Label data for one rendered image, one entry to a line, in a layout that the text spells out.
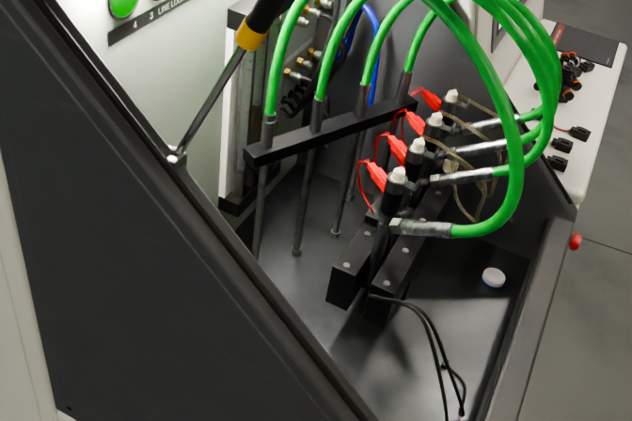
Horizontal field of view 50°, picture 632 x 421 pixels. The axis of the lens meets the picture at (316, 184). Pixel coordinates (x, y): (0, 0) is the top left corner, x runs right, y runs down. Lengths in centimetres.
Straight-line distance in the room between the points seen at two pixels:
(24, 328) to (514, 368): 65
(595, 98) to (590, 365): 106
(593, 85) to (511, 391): 87
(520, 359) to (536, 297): 13
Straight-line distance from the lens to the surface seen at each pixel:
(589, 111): 154
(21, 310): 92
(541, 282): 112
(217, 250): 61
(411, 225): 80
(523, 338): 103
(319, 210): 130
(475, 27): 121
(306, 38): 120
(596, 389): 234
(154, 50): 81
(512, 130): 67
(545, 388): 226
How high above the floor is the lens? 170
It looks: 40 degrees down
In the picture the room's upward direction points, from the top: 10 degrees clockwise
